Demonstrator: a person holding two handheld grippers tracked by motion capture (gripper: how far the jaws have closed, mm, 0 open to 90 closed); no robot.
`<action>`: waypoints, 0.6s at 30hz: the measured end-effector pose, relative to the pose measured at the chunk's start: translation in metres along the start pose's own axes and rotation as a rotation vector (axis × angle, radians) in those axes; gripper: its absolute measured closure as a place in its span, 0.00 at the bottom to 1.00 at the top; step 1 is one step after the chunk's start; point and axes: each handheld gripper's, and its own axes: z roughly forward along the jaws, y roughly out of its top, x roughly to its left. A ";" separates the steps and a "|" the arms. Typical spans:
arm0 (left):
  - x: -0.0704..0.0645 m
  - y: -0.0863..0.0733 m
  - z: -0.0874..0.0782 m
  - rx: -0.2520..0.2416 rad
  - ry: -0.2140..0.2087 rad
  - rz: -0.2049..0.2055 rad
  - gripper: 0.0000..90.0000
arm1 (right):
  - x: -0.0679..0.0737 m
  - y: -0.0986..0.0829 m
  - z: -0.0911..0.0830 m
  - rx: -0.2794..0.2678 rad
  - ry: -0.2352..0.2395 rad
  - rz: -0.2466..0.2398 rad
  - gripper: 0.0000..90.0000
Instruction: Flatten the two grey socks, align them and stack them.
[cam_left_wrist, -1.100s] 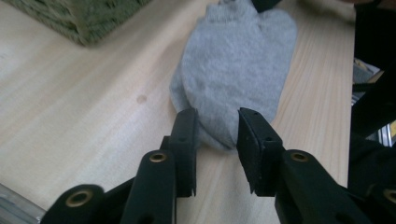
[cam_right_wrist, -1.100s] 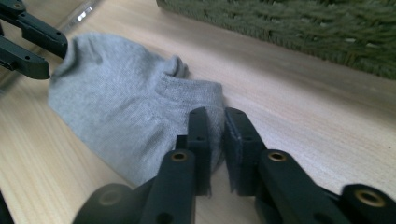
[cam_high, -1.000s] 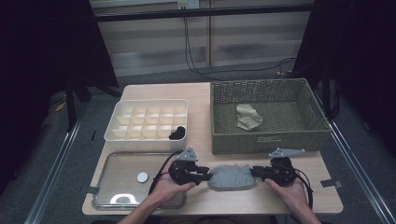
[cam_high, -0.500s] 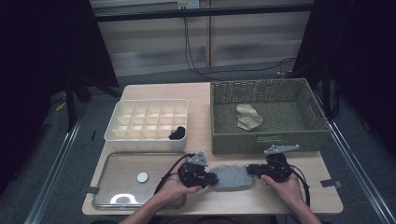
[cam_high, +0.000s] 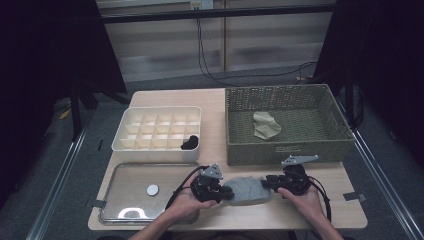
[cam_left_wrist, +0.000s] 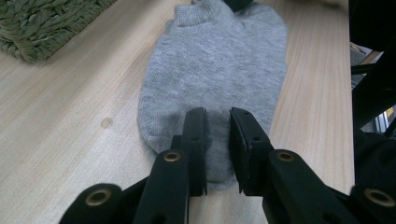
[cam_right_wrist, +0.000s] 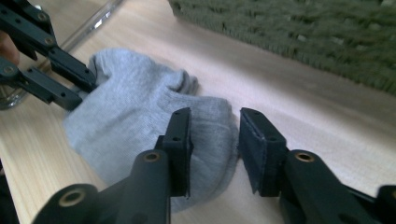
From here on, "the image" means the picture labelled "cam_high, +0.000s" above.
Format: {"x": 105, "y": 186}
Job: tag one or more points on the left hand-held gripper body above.
{"x": 206, "y": 190}

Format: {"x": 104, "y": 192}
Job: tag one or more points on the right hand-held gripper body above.
{"x": 295, "y": 181}

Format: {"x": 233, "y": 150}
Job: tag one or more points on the grey sock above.
{"x": 248, "y": 191}

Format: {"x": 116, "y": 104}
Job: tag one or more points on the green woven basket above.
{"x": 293, "y": 153}

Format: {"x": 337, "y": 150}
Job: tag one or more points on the black sock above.
{"x": 190, "y": 142}

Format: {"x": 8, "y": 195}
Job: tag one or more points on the pale green sock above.
{"x": 266, "y": 126}

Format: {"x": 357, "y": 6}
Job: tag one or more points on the white divided organizer box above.
{"x": 156, "y": 155}

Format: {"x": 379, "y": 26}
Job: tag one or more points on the clear plastic lid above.
{"x": 133, "y": 186}

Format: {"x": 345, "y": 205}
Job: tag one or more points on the person's right hand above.
{"x": 308, "y": 205}

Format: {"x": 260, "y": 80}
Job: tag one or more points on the person's left hand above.
{"x": 185, "y": 206}

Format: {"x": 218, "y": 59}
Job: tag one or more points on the person's clothing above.
{"x": 233, "y": 236}

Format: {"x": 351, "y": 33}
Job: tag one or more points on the grey tape strip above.
{"x": 355, "y": 196}
{"x": 96, "y": 203}

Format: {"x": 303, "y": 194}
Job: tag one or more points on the black tape strip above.
{"x": 100, "y": 145}

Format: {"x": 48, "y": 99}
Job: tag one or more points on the black stand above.
{"x": 76, "y": 113}

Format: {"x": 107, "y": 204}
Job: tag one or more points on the yellow tape strip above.
{"x": 65, "y": 114}

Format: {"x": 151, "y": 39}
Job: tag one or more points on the black curtain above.
{"x": 393, "y": 50}
{"x": 40, "y": 66}

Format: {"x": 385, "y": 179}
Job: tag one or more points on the black horizontal bar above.
{"x": 233, "y": 13}

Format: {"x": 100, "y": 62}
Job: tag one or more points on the aluminium floor rail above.
{"x": 56, "y": 186}
{"x": 383, "y": 186}

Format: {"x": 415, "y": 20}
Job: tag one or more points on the wooden post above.
{"x": 225, "y": 40}

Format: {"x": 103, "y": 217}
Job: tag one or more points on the wall power socket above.
{"x": 206, "y": 4}

